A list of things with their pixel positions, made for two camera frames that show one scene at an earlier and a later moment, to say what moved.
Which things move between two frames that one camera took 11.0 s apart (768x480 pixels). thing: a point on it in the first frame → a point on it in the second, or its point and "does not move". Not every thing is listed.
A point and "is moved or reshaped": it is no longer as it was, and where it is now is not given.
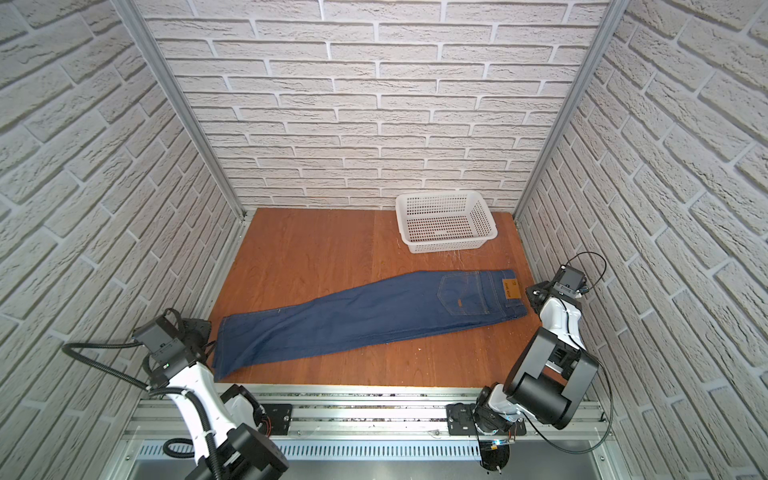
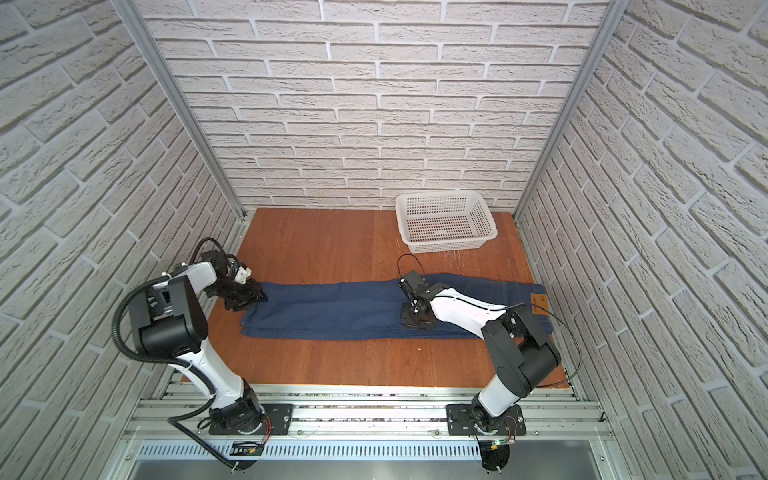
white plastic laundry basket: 445,221 does not move
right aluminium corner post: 607,29 does not move
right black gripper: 534,292 → 406,320
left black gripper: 202,325 → 255,293
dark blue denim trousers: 356,319 is moved or reshaped
